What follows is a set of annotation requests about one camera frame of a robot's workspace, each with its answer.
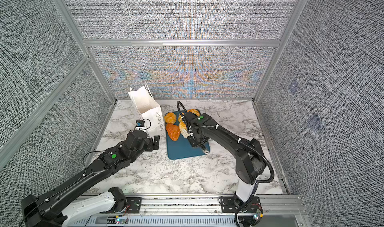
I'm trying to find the round golden bun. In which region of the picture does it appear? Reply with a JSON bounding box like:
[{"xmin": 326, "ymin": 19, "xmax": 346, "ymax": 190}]
[{"xmin": 164, "ymin": 112, "xmax": 177, "ymax": 125}]

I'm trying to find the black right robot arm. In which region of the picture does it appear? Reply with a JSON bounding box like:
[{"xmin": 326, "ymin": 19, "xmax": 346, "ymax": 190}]
[{"xmin": 180, "ymin": 112, "xmax": 275, "ymax": 211}]

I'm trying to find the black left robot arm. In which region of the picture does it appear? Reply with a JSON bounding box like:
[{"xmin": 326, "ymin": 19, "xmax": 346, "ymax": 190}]
[{"xmin": 22, "ymin": 130, "xmax": 160, "ymax": 227}]

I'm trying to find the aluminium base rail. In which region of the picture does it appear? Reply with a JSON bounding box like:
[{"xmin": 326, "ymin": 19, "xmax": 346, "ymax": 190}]
[{"xmin": 66, "ymin": 194, "xmax": 311, "ymax": 227}]

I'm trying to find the white paper bag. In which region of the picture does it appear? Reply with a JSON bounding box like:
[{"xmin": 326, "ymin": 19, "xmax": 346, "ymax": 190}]
[{"xmin": 129, "ymin": 82, "xmax": 165, "ymax": 137}]

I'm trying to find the twisted ring bread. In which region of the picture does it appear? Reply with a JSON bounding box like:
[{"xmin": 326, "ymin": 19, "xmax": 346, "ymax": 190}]
[{"xmin": 187, "ymin": 109, "xmax": 201, "ymax": 117}]

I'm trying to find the striped bread loaf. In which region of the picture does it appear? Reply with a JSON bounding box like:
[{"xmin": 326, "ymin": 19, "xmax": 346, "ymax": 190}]
[{"xmin": 179, "ymin": 121, "xmax": 191, "ymax": 139}]

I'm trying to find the orange croissant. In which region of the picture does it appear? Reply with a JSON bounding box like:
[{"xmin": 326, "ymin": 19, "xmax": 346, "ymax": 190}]
[{"xmin": 166, "ymin": 123, "xmax": 181, "ymax": 142}]

